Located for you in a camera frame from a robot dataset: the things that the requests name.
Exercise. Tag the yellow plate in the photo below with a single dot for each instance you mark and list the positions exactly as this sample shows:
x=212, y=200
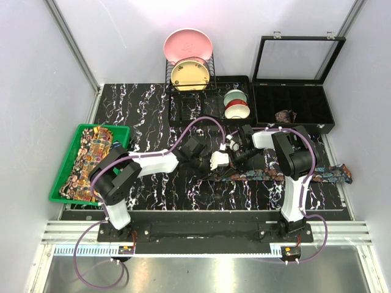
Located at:
x=190, y=74

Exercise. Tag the colourful ties in bin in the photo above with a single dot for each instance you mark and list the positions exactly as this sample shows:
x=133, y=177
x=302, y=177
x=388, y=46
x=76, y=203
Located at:
x=95, y=144

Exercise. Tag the black glass box lid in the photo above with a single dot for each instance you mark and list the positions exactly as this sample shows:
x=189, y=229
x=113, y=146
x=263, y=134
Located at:
x=296, y=59

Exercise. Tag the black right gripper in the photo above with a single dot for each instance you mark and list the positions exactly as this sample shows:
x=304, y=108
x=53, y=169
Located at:
x=235, y=163

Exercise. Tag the light green bowl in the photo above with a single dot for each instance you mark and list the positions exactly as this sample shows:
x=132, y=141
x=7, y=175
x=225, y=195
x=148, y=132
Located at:
x=234, y=94

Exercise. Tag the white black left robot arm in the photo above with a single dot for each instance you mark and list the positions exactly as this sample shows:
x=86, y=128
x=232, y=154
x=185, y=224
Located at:
x=116, y=173

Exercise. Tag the black tie storage box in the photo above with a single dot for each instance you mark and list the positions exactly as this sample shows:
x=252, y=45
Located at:
x=308, y=101

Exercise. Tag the green plastic tie bin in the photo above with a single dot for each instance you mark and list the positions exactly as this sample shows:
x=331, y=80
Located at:
x=120, y=133

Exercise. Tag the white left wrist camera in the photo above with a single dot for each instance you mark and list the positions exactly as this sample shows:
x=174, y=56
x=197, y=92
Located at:
x=219, y=158

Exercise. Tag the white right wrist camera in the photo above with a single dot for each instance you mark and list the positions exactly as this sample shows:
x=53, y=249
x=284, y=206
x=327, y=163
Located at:
x=233, y=142

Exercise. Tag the pink plate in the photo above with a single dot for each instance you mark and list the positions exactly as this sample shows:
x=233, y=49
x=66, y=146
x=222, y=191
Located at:
x=185, y=43

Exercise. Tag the rolled dark patterned tie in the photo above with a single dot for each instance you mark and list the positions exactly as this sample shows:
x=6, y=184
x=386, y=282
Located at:
x=285, y=116

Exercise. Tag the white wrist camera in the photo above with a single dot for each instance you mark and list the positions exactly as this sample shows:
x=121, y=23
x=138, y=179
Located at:
x=219, y=158
x=233, y=142

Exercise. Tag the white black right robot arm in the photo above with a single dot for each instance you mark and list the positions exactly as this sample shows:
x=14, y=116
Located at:
x=297, y=159

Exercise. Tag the black wire dish rack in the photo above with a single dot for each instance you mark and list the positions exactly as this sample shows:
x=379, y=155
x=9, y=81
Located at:
x=186, y=106

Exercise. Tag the navy striped tie in bin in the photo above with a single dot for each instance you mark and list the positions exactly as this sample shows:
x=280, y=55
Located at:
x=116, y=146

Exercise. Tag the red white bowl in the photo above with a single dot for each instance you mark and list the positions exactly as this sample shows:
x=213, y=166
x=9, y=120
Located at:
x=237, y=108

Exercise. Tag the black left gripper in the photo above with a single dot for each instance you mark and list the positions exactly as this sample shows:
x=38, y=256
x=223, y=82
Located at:
x=207, y=172

